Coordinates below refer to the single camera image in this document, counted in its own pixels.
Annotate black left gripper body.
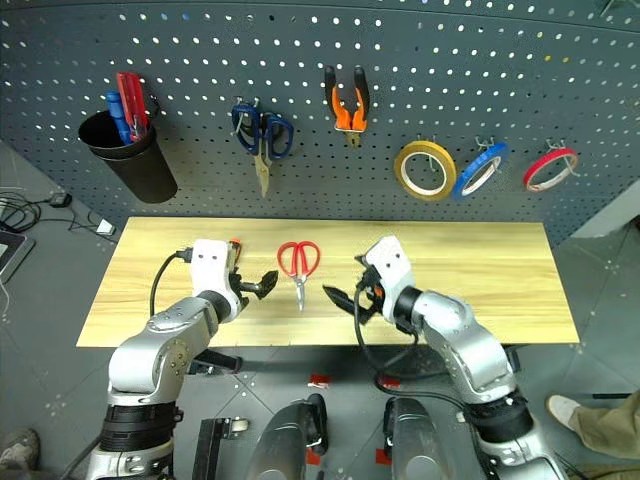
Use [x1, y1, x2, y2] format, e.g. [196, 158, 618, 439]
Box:
[226, 238, 252, 318]

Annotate orange and black pliers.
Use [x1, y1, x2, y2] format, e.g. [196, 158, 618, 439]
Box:
[323, 64, 373, 150]

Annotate red handled scissors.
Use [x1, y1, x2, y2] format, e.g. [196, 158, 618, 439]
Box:
[276, 240, 322, 313]

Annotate silver rounded robot leg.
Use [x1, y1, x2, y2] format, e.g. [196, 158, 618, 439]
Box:
[253, 393, 330, 480]
[382, 396, 452, 480]

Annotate black cup holder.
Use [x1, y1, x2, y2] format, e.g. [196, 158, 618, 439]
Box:
[77, 110, 180, 205]

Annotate blue tape roll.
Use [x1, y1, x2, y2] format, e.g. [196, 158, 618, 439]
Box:
[451, 142, 511, 202]

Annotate white shoe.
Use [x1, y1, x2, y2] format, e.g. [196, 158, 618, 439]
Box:
[544, 394, 584, 432]

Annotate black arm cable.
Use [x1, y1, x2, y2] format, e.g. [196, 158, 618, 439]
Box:
[352, 285, 422, 384]
[149, 248, 197, 318]

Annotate black caster stand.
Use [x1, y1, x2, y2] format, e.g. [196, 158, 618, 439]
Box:
[191, 416, 250, 480]

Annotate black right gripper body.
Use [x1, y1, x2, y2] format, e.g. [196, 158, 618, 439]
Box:
[356, 266, 389, 326]

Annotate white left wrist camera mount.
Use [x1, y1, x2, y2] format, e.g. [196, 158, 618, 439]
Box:
[191, 238, 237, 302]

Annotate blue handled scissors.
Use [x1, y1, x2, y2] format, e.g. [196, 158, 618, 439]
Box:
[230, 102, 296, 199]

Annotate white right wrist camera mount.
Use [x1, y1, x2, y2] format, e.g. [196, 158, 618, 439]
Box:
[363, 236, 417, 322]

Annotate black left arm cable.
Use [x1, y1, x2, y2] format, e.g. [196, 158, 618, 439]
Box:
[149, 248, 197, 318]

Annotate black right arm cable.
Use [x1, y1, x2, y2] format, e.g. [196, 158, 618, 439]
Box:
[352, 285, 422, 384]

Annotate grey laptop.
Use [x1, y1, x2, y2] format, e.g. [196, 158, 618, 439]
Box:
[0, 228, 37, 285]

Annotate silver tape hook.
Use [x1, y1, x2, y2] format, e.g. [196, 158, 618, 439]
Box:
[414, 134, 450, 182]
[474, 136, 502, 176]
[545, 138, 582, 177]

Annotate red tape roll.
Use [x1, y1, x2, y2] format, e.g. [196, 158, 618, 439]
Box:
[522, 147, 580, 194]

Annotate blue marker pen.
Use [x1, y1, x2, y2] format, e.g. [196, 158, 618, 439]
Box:
[104, 90, 135, 147]

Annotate silver scissors hook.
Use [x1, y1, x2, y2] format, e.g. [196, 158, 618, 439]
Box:
[233, 96, 262, 137]

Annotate black floor cable bundle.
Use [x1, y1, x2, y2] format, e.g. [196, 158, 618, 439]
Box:
[0, 186, 57, 235]

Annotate yellow tape roll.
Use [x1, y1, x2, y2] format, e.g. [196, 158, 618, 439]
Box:
[393, 140, 458, 203]

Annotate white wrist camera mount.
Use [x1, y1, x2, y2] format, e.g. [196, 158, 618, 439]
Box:
[363, 236, 417, 322]
[191, 238, 237, 302]

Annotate grey metal pegboard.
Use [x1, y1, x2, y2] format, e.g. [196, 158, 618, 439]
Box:
[0, 0, 640, 247]

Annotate khaki trouser leg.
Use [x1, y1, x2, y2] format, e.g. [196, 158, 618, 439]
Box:
[568, 390, 640, 462]

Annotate grey worn shoe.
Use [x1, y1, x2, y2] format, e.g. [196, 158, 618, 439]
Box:
[0, 427, 42, 472]

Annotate black table bracket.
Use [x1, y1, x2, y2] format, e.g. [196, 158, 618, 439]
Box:
[186, 348, 244, 377]

